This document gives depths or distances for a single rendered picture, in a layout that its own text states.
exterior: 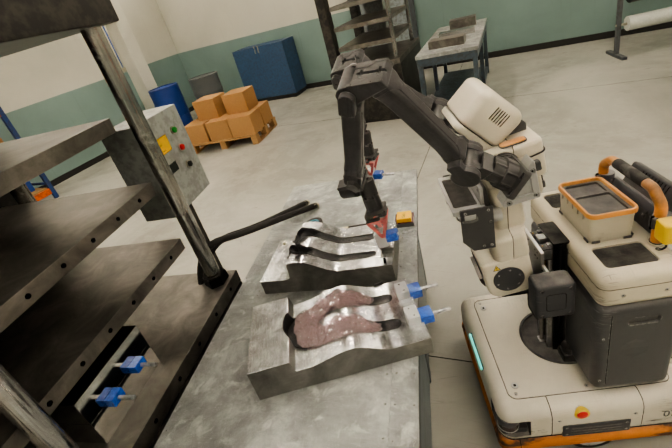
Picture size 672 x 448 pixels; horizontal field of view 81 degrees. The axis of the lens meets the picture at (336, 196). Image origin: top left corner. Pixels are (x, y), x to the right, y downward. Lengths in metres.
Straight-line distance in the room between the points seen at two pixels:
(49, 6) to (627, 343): 1.94
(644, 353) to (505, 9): 6.55
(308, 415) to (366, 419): 0.15
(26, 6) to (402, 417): 1.35
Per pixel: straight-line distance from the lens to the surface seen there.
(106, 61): 1.47
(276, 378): 1.18
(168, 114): 1.83
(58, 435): 1.29
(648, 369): 1.77
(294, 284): 1.48
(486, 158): 1.10
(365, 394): 1.15
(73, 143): 1.42
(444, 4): 7.72
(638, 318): 1.59
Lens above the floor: 1.73
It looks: 27 degrees down
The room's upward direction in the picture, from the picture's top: 16 degrees counter-clockwise
